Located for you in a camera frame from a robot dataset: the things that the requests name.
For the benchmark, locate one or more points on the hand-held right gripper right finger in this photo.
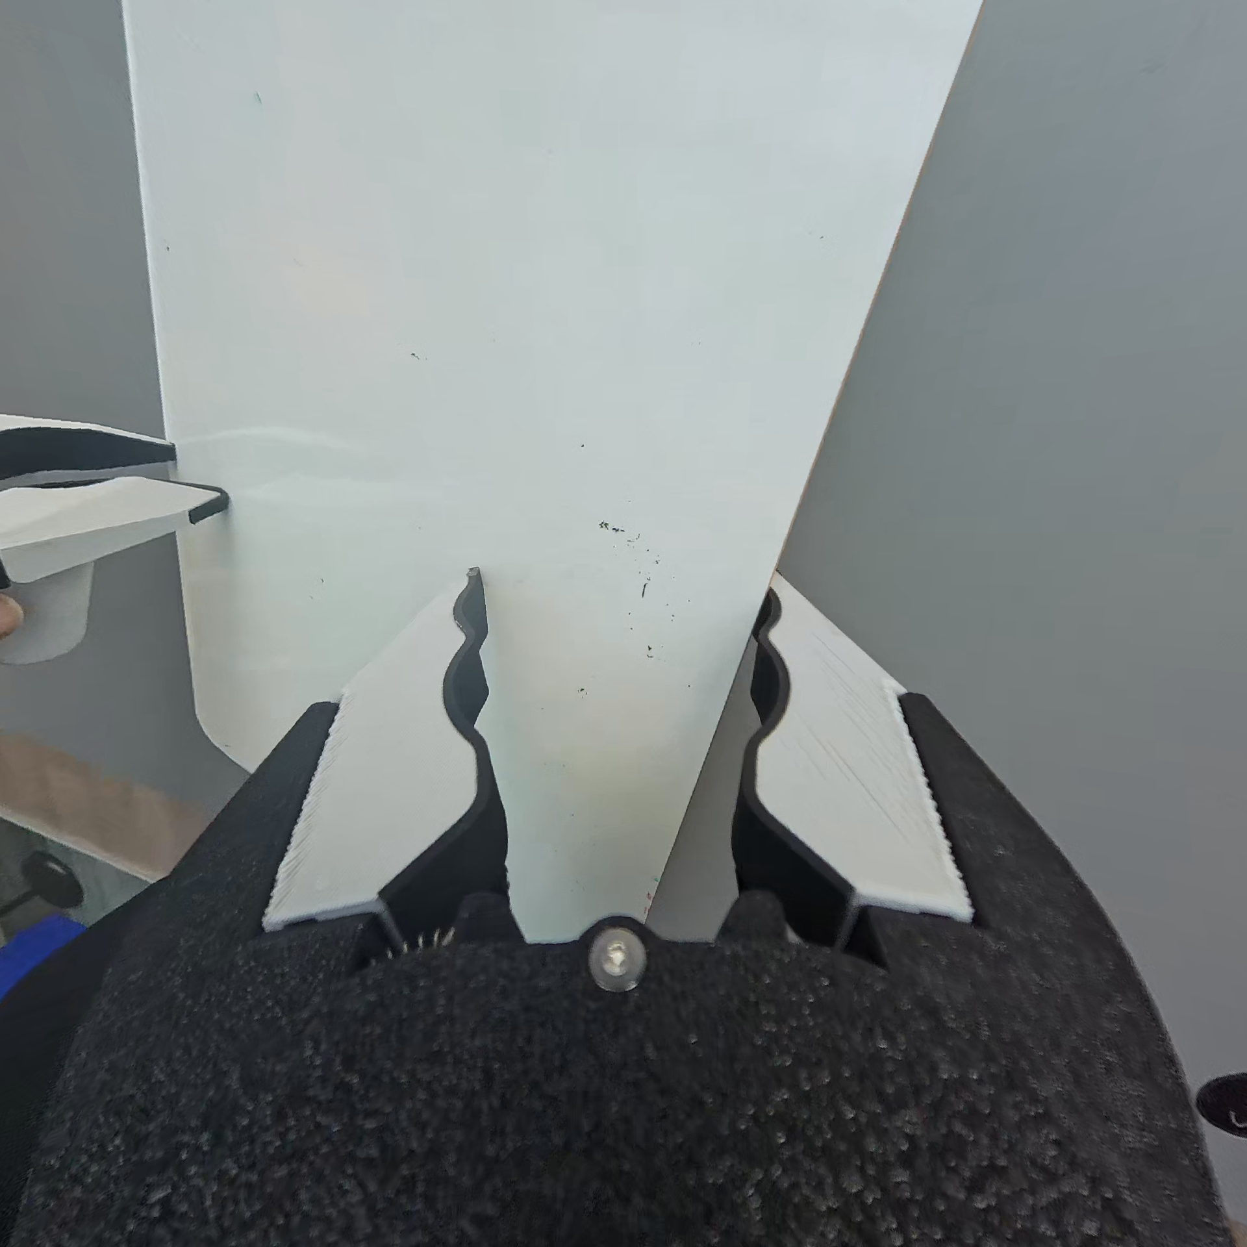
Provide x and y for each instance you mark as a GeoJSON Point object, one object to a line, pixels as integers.
{"type": "Point", "coordinates": [856, 789]}

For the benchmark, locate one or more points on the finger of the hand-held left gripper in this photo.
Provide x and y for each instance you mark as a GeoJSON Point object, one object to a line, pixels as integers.
{"type": "Point", "coordinates": [77, 449]}
{"type": "Point", "coordinates": [96, 517]}

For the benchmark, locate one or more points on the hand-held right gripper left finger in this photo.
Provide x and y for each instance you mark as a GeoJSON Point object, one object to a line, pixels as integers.
{"type": "Point", "coordinates": [380, 799]}

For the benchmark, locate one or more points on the white rounded board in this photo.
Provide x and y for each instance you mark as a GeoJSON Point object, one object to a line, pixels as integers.
{"type": "Point", "coordinates": [487, 293]}

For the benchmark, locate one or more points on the person's left hand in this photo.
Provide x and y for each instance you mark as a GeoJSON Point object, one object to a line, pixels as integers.
{"type": "Point", "coordinates": [9, 619]}

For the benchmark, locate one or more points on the black round caster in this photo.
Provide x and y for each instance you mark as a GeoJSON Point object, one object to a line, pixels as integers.
{"type": "Point", "coordinates": [49, 876]}

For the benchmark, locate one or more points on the blue plastic crate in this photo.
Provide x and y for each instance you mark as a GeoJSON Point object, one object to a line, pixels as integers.
{"type": "Point", "coordinates": [34, 955]}

